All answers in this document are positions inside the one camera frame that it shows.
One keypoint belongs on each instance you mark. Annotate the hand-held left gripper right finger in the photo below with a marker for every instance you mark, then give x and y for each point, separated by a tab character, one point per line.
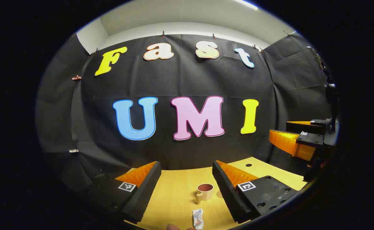
227	195

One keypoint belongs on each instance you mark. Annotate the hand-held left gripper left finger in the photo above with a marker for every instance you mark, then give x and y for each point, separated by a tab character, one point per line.
145	195

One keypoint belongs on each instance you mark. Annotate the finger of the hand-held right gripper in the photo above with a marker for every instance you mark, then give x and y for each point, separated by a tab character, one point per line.
310	139
305	127

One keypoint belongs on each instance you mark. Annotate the round cork coaster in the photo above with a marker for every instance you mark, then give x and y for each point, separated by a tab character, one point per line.
219	194

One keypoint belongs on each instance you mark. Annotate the white toothpaste tube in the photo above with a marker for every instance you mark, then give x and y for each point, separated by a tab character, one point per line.
198	217

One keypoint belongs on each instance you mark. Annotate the copper clip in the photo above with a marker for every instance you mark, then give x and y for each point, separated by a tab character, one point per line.
76	77

